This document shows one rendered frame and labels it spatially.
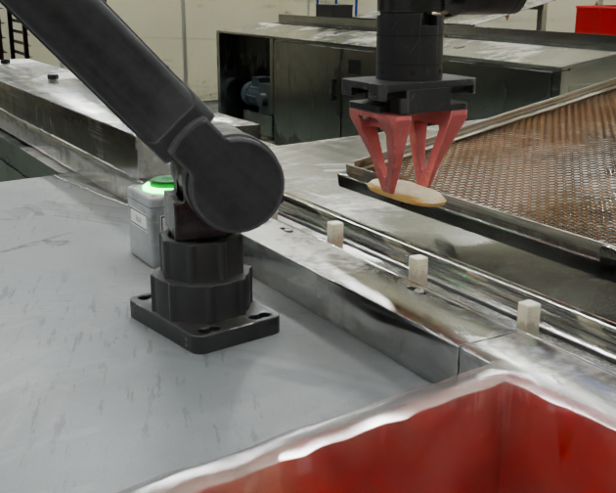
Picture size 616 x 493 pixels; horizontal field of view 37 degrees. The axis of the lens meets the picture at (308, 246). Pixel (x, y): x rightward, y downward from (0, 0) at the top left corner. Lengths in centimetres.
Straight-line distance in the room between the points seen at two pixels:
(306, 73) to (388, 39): 422
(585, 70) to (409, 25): 286
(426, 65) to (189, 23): 758
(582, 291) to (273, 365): 34
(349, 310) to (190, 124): 20
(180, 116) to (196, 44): 764
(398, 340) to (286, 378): 9
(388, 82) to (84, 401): 35
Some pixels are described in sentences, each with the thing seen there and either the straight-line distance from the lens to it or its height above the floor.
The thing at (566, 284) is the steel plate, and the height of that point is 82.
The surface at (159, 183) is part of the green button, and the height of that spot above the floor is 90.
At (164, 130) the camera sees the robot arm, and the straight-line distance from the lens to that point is 72.
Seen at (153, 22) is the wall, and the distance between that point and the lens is 820.
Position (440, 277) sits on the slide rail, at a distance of 83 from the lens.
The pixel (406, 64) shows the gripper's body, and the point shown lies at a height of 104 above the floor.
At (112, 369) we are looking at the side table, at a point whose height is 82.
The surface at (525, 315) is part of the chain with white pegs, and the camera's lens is 71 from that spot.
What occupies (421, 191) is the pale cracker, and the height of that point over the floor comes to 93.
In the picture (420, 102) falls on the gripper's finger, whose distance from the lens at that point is 77.
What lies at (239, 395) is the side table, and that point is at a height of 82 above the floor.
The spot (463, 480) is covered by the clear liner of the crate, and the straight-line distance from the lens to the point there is 45.
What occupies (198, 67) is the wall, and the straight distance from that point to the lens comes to 838.
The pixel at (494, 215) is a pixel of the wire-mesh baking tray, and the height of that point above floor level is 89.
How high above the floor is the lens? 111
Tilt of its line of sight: 16 degrees down
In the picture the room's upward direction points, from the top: straight up
